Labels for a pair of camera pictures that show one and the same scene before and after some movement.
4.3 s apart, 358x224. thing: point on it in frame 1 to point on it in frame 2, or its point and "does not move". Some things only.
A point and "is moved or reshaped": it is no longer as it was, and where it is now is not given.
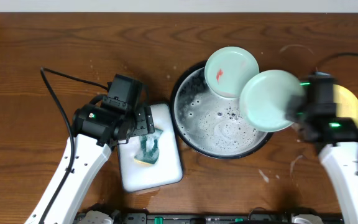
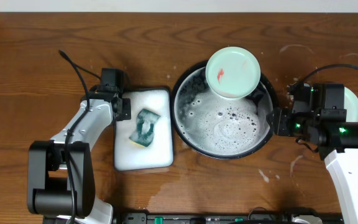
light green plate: [264, 99] to [354, 111]
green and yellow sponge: [149, 147] is moved or reshaped
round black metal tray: [211, 125] does not move
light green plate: [227, 68] does not move
